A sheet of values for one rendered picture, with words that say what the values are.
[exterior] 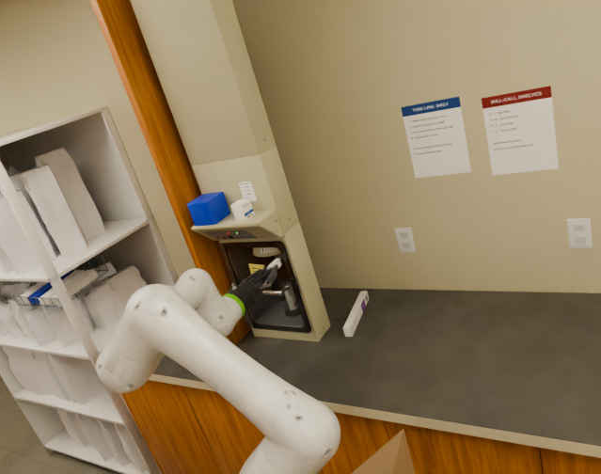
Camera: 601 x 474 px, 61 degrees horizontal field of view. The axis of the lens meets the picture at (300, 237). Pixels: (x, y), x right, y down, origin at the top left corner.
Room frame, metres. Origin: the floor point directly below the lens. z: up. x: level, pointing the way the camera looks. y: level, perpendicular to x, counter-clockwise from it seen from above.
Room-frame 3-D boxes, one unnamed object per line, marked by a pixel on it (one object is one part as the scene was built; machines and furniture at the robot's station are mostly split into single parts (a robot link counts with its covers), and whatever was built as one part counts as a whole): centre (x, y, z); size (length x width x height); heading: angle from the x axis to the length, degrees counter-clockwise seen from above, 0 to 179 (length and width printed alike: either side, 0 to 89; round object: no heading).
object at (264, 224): (1.75, 0.21, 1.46); 0.32 x 0.12 x 0.10; 54
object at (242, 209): (1.71, 0.16, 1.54); 0.05 x 0.05 x 0.06; 49
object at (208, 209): (1.80, 0.29, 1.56); 0.10 x 0.10 x 0.09; 54
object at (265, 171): (1.90, 0.11, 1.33); 0.32 x 0.25 x 0.77; 54
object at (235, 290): (1.50, 0.25, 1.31); 0.09 x 0.06 x 0.12; 54
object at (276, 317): (1.79, 0.19, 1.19); 0.30 x 0.01 x 0.40; 53
